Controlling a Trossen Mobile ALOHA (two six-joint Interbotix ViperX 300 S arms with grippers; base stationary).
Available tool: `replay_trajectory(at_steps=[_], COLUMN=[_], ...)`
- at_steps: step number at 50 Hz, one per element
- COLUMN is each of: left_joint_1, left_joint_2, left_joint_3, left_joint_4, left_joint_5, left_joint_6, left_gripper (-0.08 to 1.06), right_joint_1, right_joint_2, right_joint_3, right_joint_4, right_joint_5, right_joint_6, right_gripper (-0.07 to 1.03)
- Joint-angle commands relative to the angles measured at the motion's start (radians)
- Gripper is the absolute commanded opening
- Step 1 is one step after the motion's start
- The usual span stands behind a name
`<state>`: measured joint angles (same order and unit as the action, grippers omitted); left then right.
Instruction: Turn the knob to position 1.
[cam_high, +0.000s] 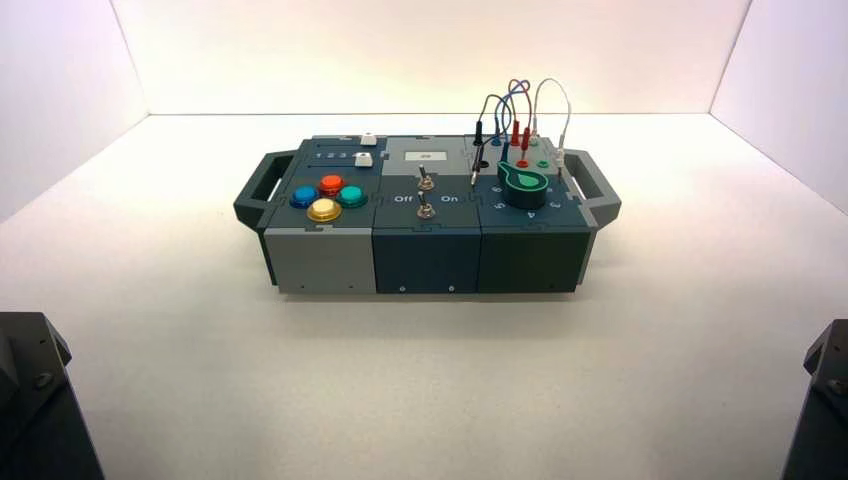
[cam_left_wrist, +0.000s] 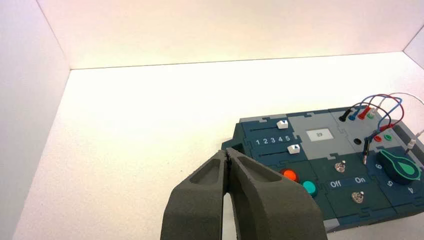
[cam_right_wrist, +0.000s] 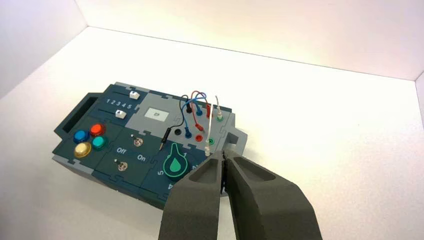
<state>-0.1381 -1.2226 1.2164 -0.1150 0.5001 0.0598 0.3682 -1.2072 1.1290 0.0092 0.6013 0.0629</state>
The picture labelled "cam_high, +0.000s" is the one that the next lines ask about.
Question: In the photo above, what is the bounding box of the green rotary knob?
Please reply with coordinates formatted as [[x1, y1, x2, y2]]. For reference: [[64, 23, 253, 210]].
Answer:
[[497, 160, 550, 211]]

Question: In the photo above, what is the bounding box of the white banana plug cable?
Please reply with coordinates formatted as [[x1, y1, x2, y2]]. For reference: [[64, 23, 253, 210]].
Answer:
[[531, 77, 573, 183]]

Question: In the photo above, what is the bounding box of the blue banana plug cable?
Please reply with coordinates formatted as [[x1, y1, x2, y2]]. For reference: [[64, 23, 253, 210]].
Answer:
[[491, 79, 533, 167]]

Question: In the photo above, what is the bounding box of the yellow push button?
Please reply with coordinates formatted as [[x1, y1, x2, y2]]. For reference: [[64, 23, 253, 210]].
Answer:
[[305, 197, 344, 225]]

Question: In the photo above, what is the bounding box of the black banana plug cable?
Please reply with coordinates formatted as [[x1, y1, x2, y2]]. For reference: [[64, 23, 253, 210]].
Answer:
[[470, 93, 513, 188]]

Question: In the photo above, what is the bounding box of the red banana plug cable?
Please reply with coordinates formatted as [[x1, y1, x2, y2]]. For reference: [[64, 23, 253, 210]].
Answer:
[[507, 78, 535, 155]]

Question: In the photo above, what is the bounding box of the grey-blue modular task box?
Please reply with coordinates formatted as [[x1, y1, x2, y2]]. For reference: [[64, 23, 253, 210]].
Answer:
[[233, 134, 623, 296]]

